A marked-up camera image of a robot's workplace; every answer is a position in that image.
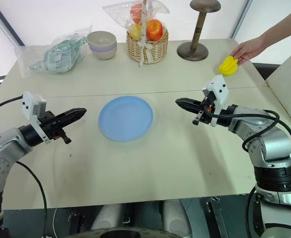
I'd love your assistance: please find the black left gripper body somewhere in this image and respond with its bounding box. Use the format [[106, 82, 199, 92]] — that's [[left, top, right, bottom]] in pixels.
[[37, 111, 72, 145]]

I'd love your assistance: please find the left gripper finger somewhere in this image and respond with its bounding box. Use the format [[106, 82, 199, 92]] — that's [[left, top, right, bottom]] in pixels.
[[57, 108, 87, 122], [61, 111, 87, 129]]

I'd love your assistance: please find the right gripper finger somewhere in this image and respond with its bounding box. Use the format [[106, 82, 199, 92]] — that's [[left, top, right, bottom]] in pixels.
[[175, 100, 202, 115], [175, 97, 203, 108]]

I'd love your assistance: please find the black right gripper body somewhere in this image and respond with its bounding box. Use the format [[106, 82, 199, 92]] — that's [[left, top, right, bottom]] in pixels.
[[192, 91, 220, 126]]

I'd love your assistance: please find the yellow starfruit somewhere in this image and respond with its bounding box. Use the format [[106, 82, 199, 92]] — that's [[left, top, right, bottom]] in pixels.
[[218, 56, 240, 76]]

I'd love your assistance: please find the blue round plate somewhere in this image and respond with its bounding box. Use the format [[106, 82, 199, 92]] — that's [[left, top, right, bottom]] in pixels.
[[98, 95, 154, 143]]

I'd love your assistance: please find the orange round fruit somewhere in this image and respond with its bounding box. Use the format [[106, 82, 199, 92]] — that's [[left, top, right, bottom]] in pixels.
[[145, 19, 164, 41]]

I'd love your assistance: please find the red-orange fruit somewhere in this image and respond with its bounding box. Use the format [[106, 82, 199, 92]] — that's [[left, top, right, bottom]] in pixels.
[[130, 3, 149, 24]]

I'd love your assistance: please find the clear plastic fruit wrap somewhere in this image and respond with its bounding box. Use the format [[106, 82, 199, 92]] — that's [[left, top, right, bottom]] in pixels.
[[102, 0, 171, 34]]

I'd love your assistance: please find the person's bare hand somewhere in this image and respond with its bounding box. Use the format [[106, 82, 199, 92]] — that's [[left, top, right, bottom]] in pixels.
[[229, 39, 265, 67]]

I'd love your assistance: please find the green utensil set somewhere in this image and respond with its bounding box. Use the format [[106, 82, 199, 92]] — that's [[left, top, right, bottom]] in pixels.
[[28, 37, 84, 75]]

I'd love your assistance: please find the beige bowl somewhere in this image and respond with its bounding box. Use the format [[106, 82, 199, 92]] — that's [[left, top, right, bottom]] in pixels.
[[86, 30, 118, 47], [90, 48, 117, 60]]

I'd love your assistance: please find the woven wicker basket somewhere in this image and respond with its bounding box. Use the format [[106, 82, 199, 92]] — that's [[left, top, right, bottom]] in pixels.
[[126, 24, 169, 65]]

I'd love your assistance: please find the clear plastic bag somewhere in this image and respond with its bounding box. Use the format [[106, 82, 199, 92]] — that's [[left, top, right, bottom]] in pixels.
[[14, 23, 93, 79]]

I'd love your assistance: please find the purple bowl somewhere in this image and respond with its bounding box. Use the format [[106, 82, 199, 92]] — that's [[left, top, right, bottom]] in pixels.
[[88, 42, 118, 55]]

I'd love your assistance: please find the brown wooden hat stand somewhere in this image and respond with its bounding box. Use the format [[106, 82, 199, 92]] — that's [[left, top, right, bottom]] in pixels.
[[176, 0, 222, 61]]

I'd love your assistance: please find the white sofa cushion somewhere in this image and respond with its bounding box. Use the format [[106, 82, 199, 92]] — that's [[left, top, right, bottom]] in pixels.
[[265, 42, 291, 138]]

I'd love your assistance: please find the yellow lemon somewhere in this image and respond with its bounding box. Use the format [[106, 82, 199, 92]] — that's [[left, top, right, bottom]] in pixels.
[[129, 23, 143, 39]]

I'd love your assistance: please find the white lace ribbon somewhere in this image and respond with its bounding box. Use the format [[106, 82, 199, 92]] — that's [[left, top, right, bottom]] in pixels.
[[137, 0, 154, 67]]

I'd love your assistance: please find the black table clamp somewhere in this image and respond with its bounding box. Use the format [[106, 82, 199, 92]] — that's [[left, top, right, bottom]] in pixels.
[[66, 212, 86, 234]]

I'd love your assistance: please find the grey robot leg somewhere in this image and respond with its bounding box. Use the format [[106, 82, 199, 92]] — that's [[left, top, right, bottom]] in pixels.
[[161, 199, 193, 237], [90, 203, 123, 232]]

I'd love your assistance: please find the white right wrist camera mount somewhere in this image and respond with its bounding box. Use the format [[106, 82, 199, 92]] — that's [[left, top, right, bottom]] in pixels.
[[202, 74, 229, 127]]

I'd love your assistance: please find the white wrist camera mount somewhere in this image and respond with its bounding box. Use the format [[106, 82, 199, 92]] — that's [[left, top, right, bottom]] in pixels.
[[21, 91, 48, 145], [202, 74, 229, 127]]

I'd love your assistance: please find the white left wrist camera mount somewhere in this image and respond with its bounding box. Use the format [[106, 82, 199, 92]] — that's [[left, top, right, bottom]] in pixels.
[[21, 91, 48, 145]]

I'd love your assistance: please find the black table bracket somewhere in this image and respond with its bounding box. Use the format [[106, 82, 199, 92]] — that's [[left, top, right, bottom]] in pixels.
[[206, 195, 223, 238]]

